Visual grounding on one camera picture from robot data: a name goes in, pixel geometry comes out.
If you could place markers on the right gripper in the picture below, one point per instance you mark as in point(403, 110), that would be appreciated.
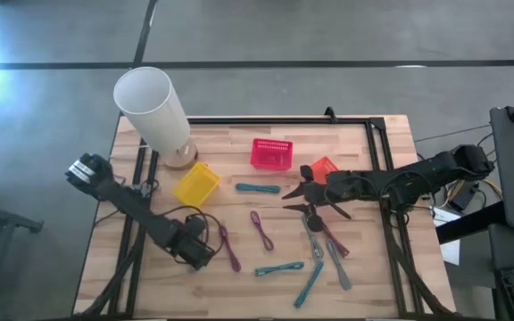
point(339, 187)

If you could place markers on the black beam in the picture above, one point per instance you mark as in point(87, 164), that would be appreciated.
point(471, 223)

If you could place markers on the red plastic basket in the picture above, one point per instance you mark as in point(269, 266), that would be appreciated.
point(271, 154)

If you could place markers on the orange plastic basket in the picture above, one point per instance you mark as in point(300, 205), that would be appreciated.
point(324, 167)

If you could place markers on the black power adapter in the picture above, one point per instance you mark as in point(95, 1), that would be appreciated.
point(462, 198)

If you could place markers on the black frame clamp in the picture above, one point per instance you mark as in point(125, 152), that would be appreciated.
point(329, 114)

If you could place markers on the yellow plastic basket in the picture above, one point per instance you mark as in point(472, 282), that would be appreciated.
point(196, 185)

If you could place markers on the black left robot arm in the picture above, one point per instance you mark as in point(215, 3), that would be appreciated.
point(127, 200)

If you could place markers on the white cylindrical table lamp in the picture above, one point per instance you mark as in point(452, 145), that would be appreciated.
point(154, 107)

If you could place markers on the white paper sheet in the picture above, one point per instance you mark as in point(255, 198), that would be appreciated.
point(451, 252)

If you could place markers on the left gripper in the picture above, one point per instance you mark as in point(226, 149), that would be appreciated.
point(194, 252)

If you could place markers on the black aluminium table frame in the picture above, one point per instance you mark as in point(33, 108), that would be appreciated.
point(284, 120)

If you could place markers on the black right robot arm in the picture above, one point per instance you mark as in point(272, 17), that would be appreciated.
point(417, 176)

